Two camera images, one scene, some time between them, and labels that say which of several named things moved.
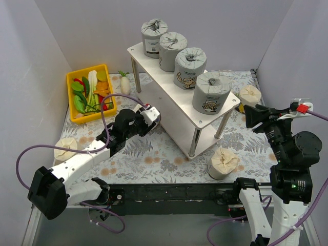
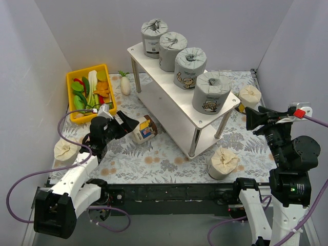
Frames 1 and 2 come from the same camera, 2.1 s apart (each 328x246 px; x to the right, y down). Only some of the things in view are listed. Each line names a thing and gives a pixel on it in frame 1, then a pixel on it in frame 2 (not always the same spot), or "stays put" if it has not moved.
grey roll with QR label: x=151 y=31 stays put
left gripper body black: x=143 y=125 → x=117 y=127
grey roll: x=211 y=92 stays put
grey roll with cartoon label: x=169 y=43 stays put
